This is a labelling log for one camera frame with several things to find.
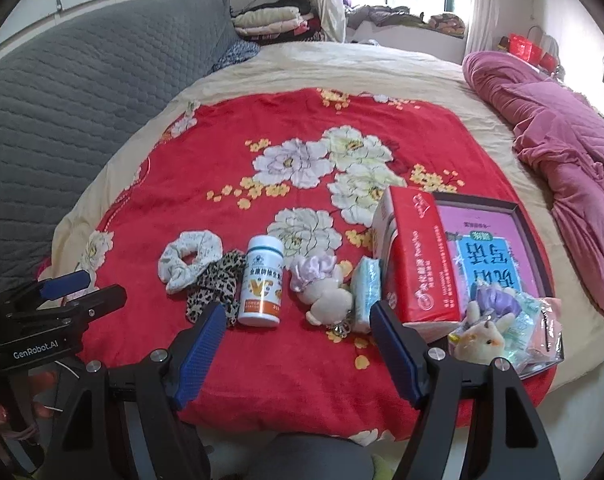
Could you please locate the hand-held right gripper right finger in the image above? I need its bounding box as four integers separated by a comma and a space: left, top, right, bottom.
369, 300, 562, 480

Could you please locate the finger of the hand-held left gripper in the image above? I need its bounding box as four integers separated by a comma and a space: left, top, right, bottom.
57, 284, 128, 321
32, 270, 92, 301

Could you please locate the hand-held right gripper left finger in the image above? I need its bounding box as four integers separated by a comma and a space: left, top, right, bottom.
47, 302, 227, 480

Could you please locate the white unicorn plush toy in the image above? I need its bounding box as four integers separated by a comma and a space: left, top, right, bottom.
449, 280, 520, 366

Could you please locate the pale teal plastic packet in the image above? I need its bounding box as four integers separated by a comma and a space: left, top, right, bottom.
502, 295, 542, 361

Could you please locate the pink plastic packet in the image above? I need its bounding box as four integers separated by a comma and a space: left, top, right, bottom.
526, 297, 565, 356

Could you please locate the dark box tray pink print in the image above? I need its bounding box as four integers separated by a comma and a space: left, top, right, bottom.
432, 191, 567, 378

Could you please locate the leopard print scrunchie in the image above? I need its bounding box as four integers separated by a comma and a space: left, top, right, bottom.
186, 250, 247, 328

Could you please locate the pale blue tissue pack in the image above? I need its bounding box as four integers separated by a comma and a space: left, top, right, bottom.
351, 256, 383, 333

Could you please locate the white dotted scrunchie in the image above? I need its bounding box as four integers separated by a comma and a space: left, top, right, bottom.
158, 230, 223, 295

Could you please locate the white supplement bottle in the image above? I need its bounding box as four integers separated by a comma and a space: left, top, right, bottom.
238, 235, 285, 330

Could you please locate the cream plush toy with bell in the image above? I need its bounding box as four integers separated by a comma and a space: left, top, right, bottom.
288, 254, 355, 343

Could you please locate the red tissue box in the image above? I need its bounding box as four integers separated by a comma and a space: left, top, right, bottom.
372, 186, 462, 343

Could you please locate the person's grey trouser leg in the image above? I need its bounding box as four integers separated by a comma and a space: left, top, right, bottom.
202, 430, 383, 480

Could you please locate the grey quilted headboard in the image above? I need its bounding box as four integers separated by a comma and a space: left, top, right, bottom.
0, 0, 233, 281

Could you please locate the red floral blanket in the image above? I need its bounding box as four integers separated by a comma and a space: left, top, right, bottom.
74, 87, 555, 431

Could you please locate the pink quilt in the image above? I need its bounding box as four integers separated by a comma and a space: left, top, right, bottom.
462, 51, 604, 321

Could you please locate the blue patterned cloth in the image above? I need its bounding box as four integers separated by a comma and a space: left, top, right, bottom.
212, 40, 260, 73

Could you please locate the beige bed quilt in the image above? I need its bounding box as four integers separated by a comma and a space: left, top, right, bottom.
52, 40, 604, 391

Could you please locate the stack of folded blankets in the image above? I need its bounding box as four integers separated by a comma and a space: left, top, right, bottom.
232, 0, 327, 43

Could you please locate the pile of clothes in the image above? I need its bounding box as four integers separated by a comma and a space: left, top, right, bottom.
344, 2, 467, 36

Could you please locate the white curtain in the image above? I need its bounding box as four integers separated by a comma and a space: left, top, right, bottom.
464, 0, 512, 53
307, 0, 347, 43

